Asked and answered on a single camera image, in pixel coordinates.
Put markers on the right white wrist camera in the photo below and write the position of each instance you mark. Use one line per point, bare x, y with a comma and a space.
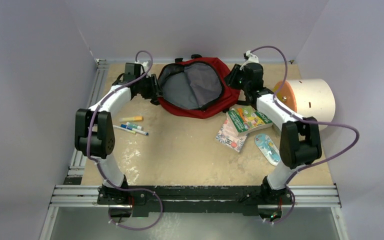
249, 58

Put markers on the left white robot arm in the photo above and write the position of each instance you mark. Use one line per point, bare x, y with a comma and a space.
94, 133

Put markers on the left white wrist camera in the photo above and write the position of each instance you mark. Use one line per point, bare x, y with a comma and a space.
145, 66

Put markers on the white cylinder with coloured disc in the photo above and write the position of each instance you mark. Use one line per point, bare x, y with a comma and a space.
308, 97

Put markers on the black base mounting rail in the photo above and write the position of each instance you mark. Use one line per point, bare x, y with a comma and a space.
224, 199

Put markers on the light blue pencil case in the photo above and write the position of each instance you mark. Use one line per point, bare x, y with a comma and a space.
268, 148

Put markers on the floral cover book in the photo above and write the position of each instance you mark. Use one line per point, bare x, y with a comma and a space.
228, 137

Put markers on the aluminium frame rails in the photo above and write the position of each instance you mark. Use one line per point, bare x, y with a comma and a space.
183, 151

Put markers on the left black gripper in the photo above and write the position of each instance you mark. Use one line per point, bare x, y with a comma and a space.
154, 88

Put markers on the green treehouse paperback book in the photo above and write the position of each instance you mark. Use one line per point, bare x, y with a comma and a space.
246, 120

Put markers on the red backpack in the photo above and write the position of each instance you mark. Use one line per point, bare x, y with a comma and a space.
196, 88

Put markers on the thin yellow-green pen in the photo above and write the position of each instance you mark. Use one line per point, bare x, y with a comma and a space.
124, 129

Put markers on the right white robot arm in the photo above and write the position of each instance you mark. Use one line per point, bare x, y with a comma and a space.
300, 143

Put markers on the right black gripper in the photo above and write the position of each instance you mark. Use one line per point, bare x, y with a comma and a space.
231, 78

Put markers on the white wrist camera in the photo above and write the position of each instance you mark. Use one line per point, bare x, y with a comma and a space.
249, 58
145, 66

